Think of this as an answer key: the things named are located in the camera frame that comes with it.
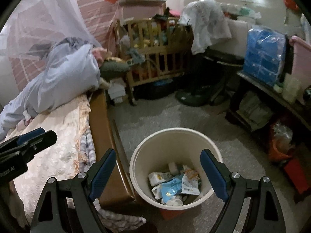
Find blue plastic wrapper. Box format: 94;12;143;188
160;176;182;203

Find pink quilted bedspread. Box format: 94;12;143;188
5;94;91;222

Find striped bed sheet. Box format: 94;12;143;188
79;127;147;232

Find grey-blue duvet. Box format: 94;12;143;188
1;37;100;139

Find beige waste bin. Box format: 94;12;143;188
130;127;223;211

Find dark wooden side table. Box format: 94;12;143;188
225;71;310;156

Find white mosquito net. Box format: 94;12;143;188
0;0;103;61

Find pink plastic tub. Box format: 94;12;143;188
289;36;311;91

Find blue packaged tissue pack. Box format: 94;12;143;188
242;25;286;87

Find wooden baby crib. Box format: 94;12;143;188
114;17;193;106

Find white plastic bag pile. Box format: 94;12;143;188
178;0;232;55

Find wooden bed frame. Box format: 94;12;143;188
89;90;135;207

